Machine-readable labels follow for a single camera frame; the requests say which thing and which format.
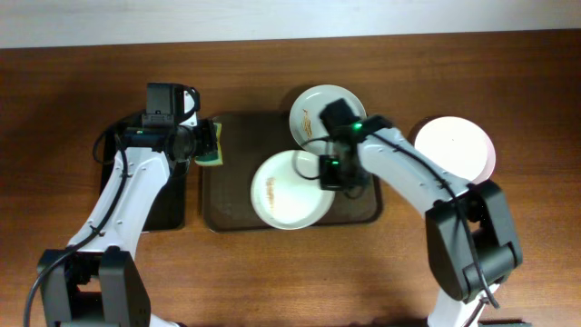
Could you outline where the black tray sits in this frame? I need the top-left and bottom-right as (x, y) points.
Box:
(93, 119), (186, 233)

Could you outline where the white plate bottom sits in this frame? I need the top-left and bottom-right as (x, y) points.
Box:
(250, 150), (335, 230)

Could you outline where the white plate top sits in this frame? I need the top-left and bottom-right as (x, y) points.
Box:
(289, 84), (367, 155)

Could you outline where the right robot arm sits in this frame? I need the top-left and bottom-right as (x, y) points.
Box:
(318, 99), (523, 326)

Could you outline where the green yellow sponge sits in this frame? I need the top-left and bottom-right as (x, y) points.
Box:
(193, 121), (223, 167)

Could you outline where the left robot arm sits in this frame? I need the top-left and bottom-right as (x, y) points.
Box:
(23, 83), (219, 326)

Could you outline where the white plate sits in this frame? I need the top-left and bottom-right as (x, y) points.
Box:
(289, 84), (367, 155)
(413, 116), (497, 183)
(250, 150), (335, 230)

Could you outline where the brown tray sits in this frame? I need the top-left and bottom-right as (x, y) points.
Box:
(202, 112), (384, 233)

